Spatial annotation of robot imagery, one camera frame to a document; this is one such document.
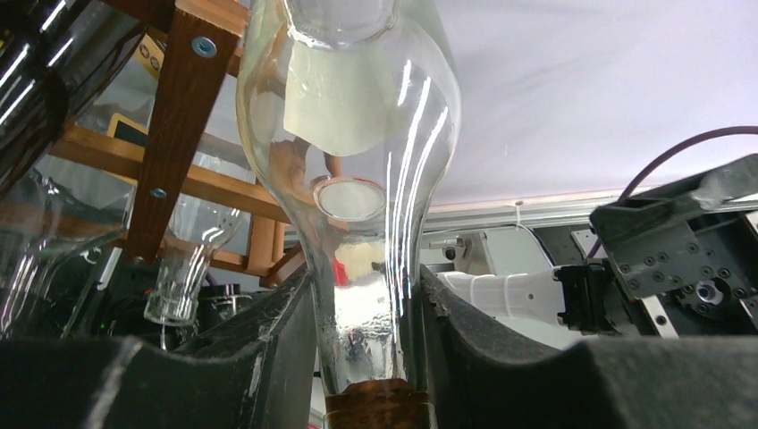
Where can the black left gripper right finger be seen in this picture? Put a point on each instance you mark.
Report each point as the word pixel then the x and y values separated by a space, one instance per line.
pixel 482 374

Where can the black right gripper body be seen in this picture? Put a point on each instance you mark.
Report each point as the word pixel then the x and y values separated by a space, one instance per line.
pixel 685 264

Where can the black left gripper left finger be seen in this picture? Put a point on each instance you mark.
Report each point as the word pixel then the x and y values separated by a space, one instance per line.
pixel 254 370

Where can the clear glass bottle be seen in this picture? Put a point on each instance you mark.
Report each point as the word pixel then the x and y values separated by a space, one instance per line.
pixel 349 114

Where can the dark green wine bottle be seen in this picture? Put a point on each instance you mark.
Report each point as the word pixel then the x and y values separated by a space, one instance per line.
pixel 57 57

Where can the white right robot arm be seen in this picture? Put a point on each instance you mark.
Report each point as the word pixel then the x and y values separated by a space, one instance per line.
pixel 558 308

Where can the clear empty bottle in rack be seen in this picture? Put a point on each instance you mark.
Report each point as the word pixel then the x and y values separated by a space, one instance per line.
pixel 198 229

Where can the wooden wine rack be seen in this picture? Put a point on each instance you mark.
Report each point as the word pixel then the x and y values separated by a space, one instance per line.
pixel 203 49

